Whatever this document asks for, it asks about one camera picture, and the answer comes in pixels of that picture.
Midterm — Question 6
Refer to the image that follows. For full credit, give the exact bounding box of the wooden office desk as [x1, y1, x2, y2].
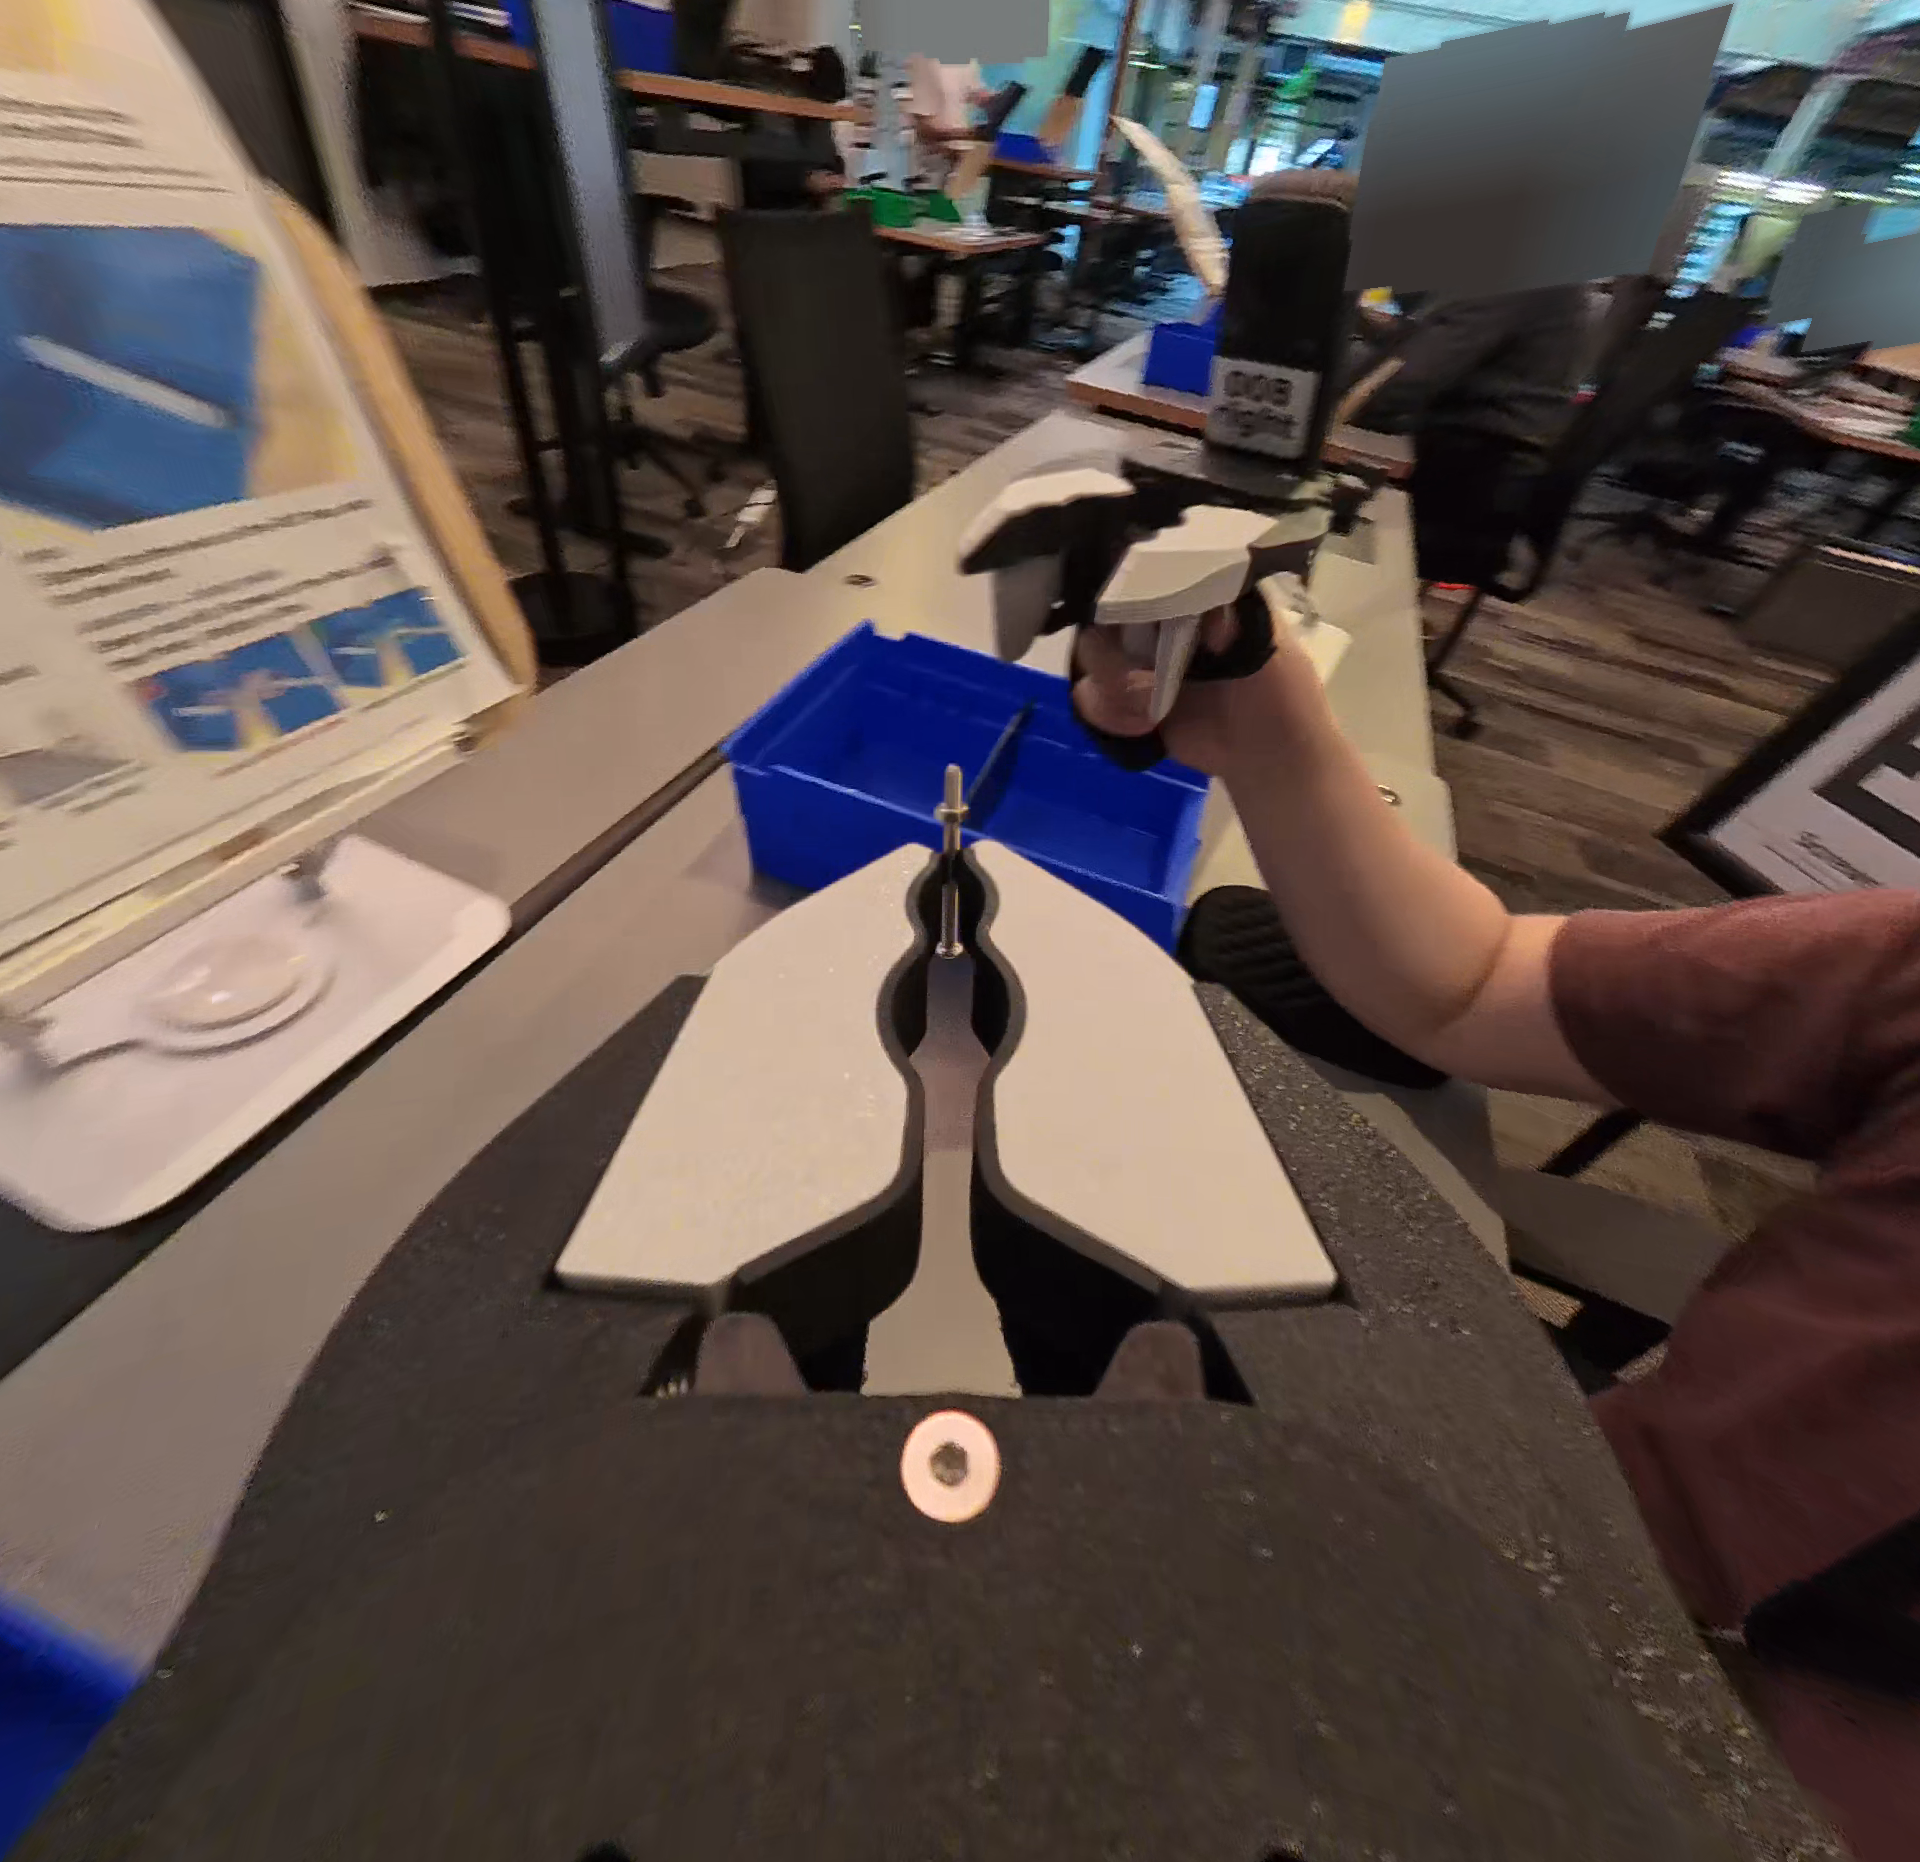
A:
[1067, 326, 1423, 484]
[350, 8, 860, 127]

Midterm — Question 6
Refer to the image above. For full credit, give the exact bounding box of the black framed panel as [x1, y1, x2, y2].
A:
[120, 0, 340, 230]

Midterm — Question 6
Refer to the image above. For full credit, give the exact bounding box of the printed instruction sheet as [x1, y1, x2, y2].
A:
[0, 0, 521, 964]

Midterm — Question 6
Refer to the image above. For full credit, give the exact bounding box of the grey waste bin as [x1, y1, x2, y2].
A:
[1735, 542, 1920, 683]

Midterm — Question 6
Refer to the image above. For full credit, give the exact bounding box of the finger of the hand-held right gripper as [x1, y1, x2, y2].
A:
[958, 466, 1139, 666]
[1092, 504, 1281, 732]

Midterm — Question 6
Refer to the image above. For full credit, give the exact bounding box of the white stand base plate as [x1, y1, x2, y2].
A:
[0, 833, 516, 1234]

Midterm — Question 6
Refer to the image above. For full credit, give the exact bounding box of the black pole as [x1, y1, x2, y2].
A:
[410, 0, 651, 666]

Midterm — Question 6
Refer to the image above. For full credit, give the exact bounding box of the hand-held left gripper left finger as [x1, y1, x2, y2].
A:
[556, 842, 923, 1308]

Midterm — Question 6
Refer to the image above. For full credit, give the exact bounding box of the black rectangular desk mat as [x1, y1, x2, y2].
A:
[0, 1204, 211, 1381]

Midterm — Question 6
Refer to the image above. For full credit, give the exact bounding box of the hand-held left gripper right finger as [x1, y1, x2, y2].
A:
[968, 840, 1340, 1313]

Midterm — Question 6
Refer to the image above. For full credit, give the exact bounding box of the grey framed panel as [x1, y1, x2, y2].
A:
[518, 0, 659, 379]

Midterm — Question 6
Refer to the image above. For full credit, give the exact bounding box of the person's right hand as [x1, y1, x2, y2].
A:
[1069, 601, 1354, 784]

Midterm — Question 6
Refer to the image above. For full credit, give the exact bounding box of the black bin divider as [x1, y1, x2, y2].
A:
[968, 706, 1041, 815]

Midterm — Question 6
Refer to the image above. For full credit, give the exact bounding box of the framed marker sign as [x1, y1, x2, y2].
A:
[1662, 641, 1920, 899]

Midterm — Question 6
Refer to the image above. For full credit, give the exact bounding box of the black honeycomb pad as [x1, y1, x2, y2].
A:
[1177, 887, 1453, 1092]

